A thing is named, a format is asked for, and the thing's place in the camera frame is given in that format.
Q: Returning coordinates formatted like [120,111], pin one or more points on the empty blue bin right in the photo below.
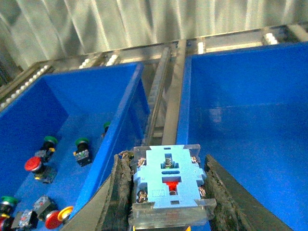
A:
[249,110]

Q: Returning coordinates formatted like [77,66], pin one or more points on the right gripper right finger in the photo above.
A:
[237,209]

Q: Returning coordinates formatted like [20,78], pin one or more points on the green push button leftmost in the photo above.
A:
[47,149]

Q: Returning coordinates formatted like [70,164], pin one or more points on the green button lower left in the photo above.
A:
[7,206]

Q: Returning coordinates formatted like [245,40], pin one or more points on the white roller track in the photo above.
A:
[155,95]

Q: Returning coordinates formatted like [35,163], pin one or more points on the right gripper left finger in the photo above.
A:
[109,208]

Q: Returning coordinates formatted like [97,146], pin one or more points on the green push button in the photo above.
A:
[105,128]
[82,155]
[47,149]

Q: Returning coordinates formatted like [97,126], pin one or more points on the steel divider rail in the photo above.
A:
[173,104]

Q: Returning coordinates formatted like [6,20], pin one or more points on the yellow mushroom push button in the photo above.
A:
[169,189]

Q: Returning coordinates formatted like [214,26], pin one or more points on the blue bin with buttons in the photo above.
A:
[70,106]

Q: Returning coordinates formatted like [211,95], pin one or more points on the green push button middle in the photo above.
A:
[82,155]

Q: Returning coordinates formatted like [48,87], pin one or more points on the green push button rear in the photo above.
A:
[105,128]

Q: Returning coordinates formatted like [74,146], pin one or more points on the grey contact block button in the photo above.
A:
[26,220]

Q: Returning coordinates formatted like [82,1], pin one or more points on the red mushroom push button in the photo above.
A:
[43,173]

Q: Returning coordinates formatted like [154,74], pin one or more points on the red button lower bin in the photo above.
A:
[47,211]

